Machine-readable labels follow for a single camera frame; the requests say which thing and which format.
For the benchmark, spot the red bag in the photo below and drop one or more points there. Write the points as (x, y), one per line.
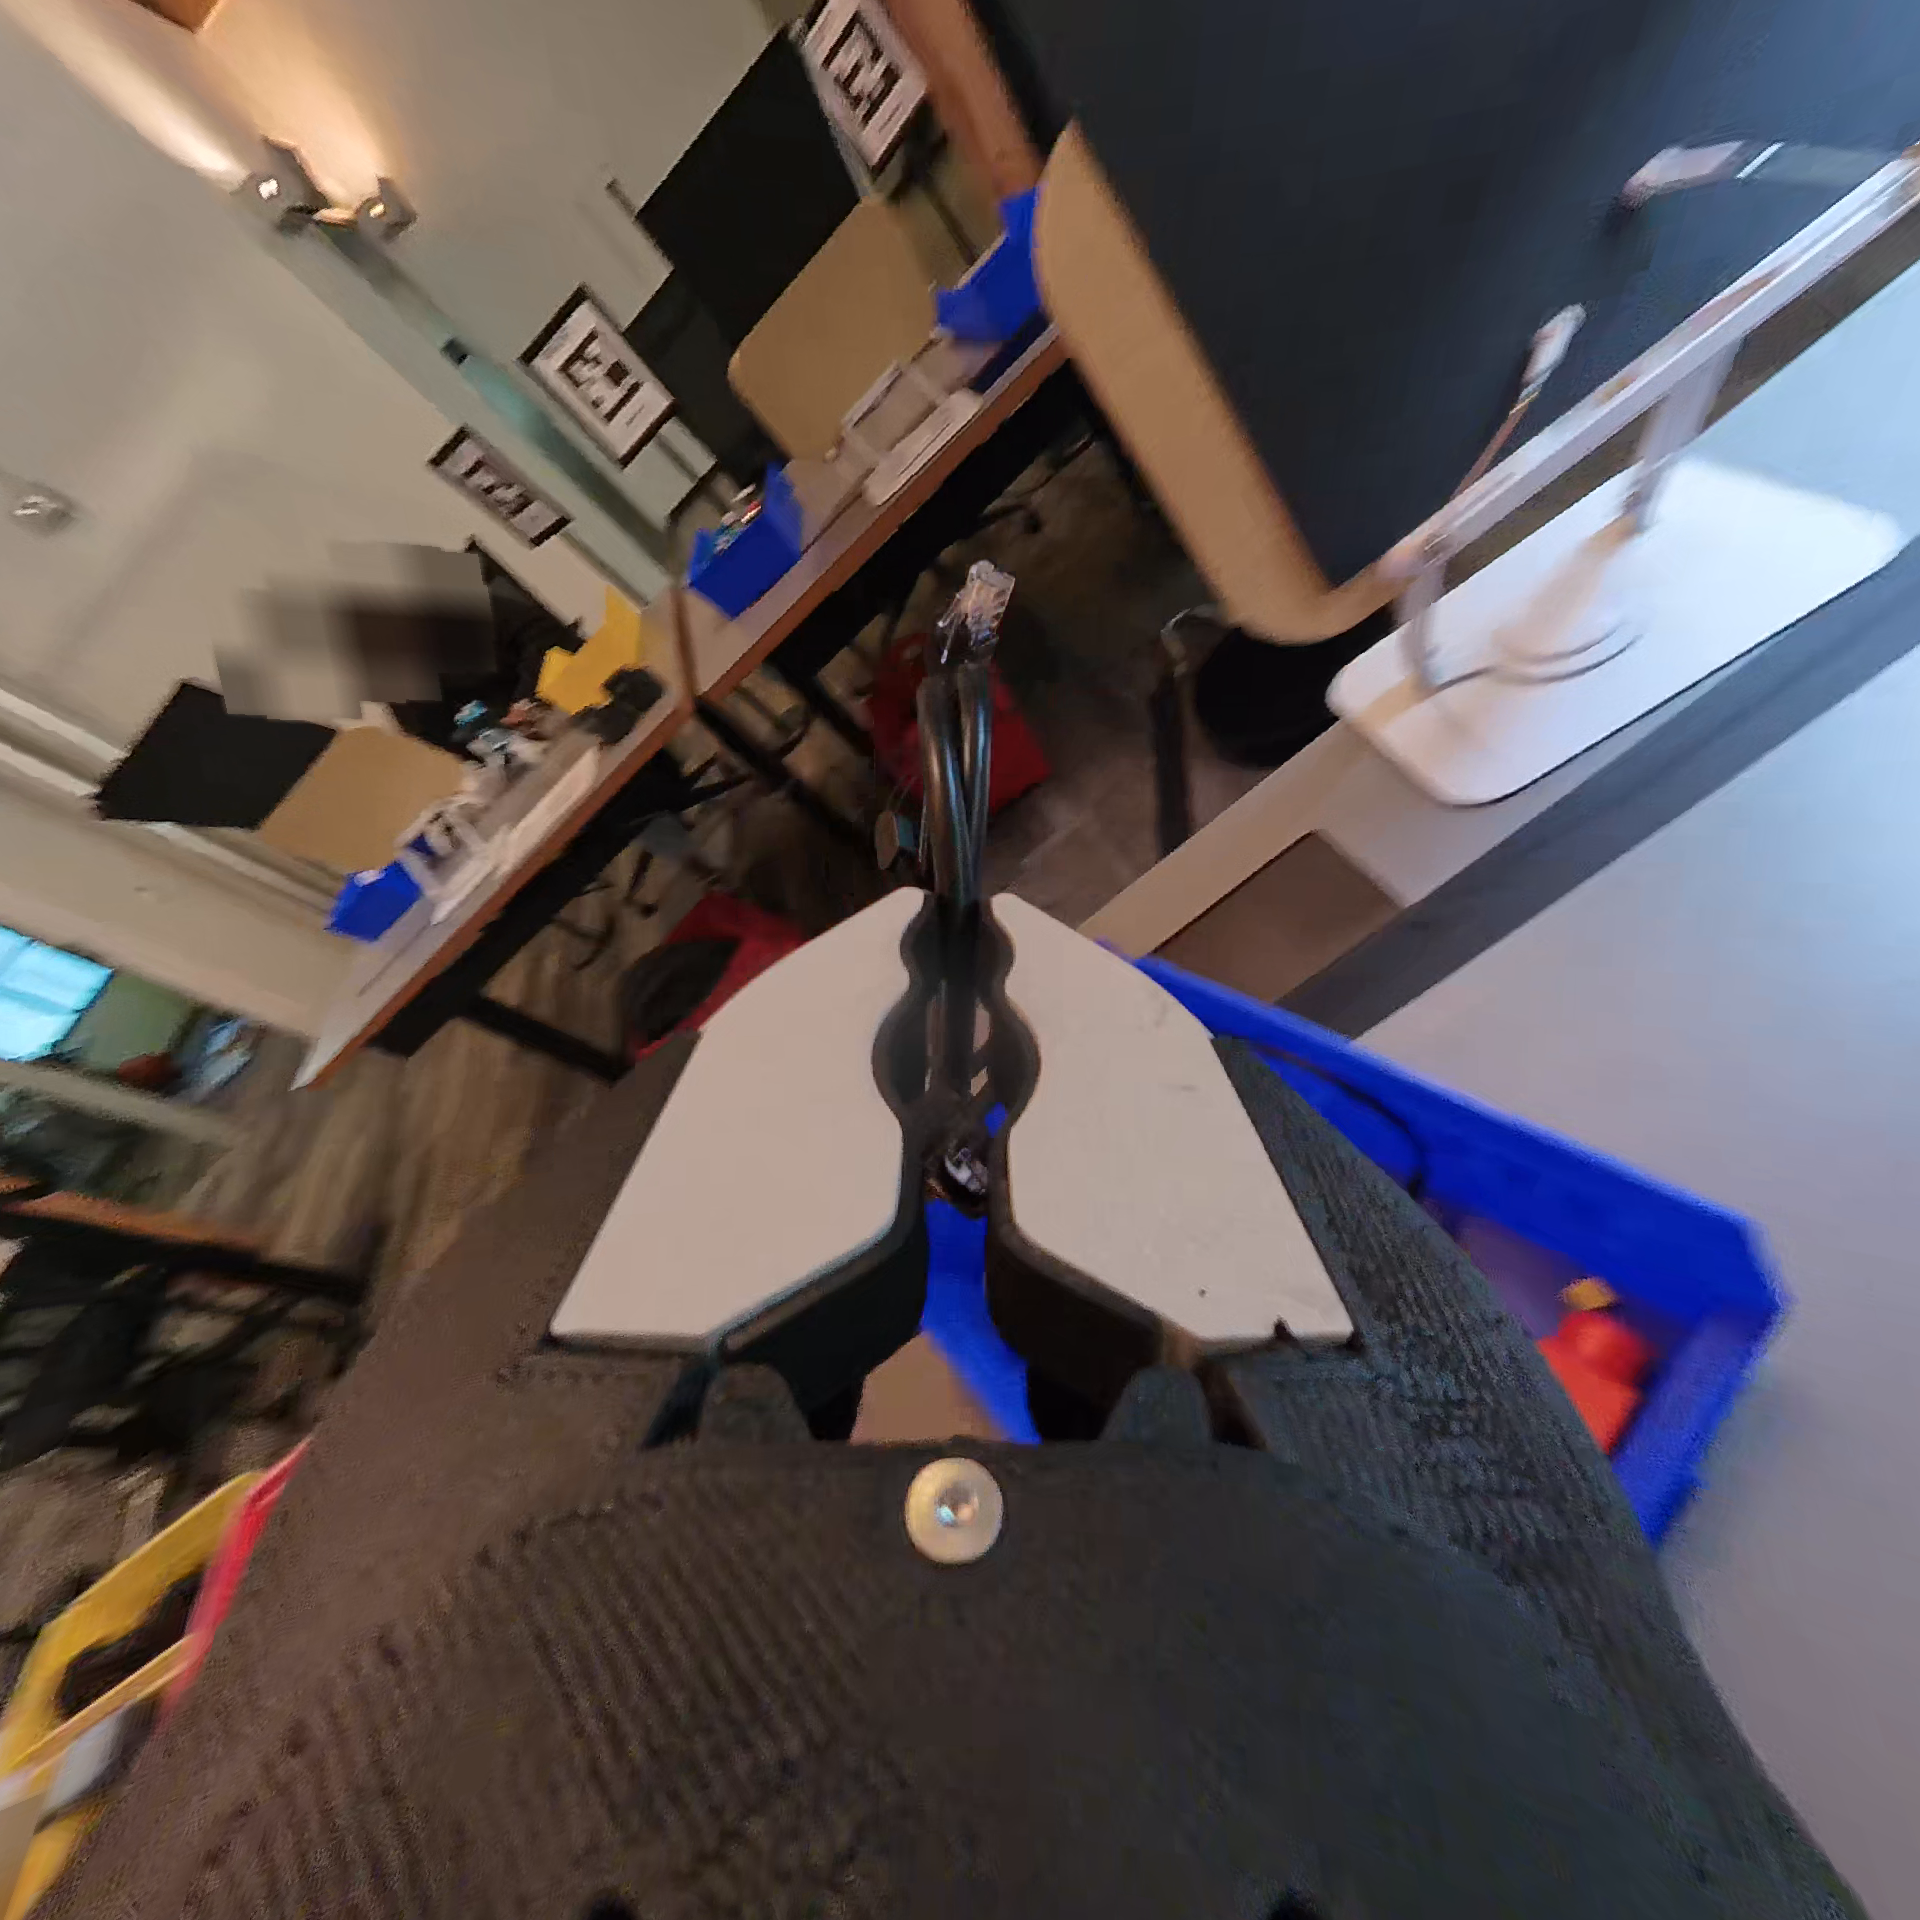
(1003, 751)

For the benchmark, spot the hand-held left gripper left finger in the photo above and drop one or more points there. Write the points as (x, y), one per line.
(749, 1184)

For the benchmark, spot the small red block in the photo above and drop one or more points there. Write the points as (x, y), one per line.
(1597, 1358)

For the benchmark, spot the long red ribbed bin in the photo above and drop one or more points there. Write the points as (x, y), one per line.
(240, 1530)

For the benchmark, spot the small marker sign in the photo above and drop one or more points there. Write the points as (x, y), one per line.
(598, 375)
(861, 66)
(494, 487)

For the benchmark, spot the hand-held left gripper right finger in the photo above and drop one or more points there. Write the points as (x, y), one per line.
(1155, 1184)

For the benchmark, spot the black board with wooden back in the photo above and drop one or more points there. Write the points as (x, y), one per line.
(840, 329)
(345, 797)

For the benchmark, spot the yellow plastic bin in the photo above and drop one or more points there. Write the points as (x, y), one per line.
(149, 1560)

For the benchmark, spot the blue plastic bin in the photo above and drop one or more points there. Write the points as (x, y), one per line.
(990, 283)
(744, 557)
(376, 902)
(1576, 1214)

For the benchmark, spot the wooden desk with black legs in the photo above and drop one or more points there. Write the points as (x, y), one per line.
(450, 930)
(818, 518)

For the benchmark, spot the black board on white stand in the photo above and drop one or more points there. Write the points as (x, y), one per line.
(1349, 299)

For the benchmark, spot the small yellow bin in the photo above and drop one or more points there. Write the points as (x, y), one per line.
(585, 667)

